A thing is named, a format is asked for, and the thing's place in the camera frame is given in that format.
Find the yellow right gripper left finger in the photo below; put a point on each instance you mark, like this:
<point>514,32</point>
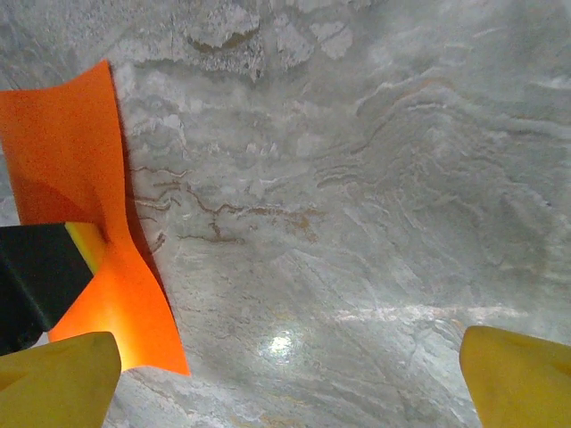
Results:
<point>53,383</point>

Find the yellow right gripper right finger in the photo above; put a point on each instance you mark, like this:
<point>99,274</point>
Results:
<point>522,383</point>

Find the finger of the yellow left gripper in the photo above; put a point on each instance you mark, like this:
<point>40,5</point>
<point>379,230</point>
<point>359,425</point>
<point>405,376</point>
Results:
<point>35,276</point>

